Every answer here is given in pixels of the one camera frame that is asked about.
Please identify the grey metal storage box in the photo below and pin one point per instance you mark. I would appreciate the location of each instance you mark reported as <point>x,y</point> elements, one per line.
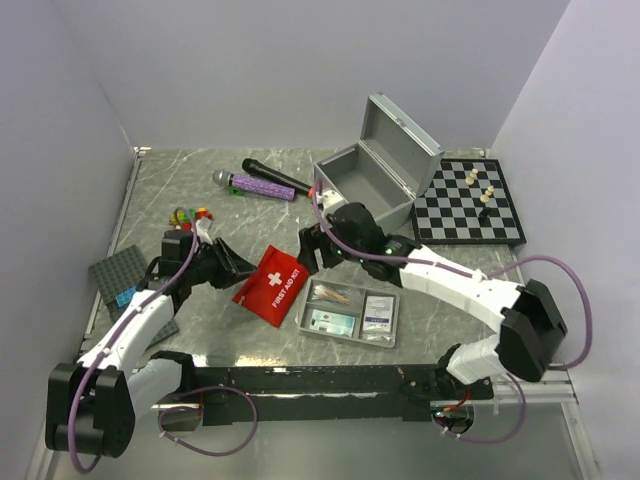
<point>393,163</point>

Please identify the white blue instruction packet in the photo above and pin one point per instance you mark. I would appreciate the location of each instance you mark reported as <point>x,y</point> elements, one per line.
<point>377,321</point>

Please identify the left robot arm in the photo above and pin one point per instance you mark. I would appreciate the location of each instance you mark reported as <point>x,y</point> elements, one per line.
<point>93,404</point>

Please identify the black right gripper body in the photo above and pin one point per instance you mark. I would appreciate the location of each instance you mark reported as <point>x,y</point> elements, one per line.
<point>337,234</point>

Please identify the chess board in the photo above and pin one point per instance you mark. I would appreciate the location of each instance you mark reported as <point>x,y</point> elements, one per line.
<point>447,213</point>

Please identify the black mounting base rail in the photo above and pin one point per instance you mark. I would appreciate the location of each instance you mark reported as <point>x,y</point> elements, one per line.
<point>326,392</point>

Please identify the cotton swabs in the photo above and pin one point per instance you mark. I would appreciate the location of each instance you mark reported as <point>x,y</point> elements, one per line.
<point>322,292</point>

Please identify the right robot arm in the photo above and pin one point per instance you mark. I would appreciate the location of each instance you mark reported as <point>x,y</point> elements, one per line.
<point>527,326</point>

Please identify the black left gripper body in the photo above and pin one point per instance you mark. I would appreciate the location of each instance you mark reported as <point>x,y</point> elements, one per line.
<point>201,268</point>

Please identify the toy brick car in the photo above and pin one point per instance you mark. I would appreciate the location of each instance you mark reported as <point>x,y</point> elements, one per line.
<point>188,218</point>

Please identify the grey plastic divided tray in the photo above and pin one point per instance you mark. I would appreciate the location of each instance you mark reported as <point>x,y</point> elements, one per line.
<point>357,296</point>

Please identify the red first aid pouch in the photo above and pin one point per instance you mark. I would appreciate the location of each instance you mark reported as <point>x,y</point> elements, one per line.
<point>272,289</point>

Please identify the blue toy brick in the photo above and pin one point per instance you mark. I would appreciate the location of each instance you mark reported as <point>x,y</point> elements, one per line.
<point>125,297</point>

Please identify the cream chess piece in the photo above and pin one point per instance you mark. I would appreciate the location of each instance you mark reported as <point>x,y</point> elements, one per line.
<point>472,177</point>

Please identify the grey brick baseplate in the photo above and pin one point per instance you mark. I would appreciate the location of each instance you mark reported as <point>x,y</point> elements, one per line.
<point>113,275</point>

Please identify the black chess piece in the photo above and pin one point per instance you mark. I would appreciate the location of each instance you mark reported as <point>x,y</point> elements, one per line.
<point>484,214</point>

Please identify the green toy brick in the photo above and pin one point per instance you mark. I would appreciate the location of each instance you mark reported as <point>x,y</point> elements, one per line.
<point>235,191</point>

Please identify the purple glitter microphone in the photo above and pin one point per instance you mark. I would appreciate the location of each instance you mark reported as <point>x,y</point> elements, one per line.
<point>253,185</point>

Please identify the light blue gauze packet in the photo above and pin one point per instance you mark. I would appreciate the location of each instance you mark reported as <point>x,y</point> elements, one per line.
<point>332,323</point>

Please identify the aluminium frame rail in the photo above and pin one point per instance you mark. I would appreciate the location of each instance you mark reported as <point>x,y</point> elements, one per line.
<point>555,387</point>

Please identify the black microphone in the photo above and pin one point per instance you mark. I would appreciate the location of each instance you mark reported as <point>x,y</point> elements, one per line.
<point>256,168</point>

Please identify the cream chess pawn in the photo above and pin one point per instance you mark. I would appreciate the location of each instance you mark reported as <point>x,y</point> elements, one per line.
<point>486,196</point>

